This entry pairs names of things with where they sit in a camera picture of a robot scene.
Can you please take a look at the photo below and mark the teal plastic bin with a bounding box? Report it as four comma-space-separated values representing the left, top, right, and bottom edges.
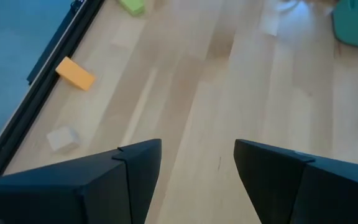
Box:
332, 0, 358, 52

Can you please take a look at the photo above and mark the black aluminium table rail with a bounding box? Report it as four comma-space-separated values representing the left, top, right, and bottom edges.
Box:
0, 0, 106, 178

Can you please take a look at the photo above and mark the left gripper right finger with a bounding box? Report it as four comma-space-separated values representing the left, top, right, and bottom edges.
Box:
234, 139, 358, 224

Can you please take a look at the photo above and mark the natural wood square block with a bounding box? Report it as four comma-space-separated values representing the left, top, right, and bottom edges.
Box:
46, 126, 81, 153

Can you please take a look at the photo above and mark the orange rectangular block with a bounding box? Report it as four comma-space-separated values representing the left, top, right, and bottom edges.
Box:
55, 56, 96, 91

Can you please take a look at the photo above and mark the natural wood rectangular block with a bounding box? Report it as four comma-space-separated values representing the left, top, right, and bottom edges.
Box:
259, 14, 280, 37

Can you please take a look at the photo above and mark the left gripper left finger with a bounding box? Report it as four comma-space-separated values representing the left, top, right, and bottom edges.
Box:
0, 139, 162, 224

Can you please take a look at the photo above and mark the green rectangular block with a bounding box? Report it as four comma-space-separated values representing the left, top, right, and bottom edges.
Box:
118, 0, 146, 17

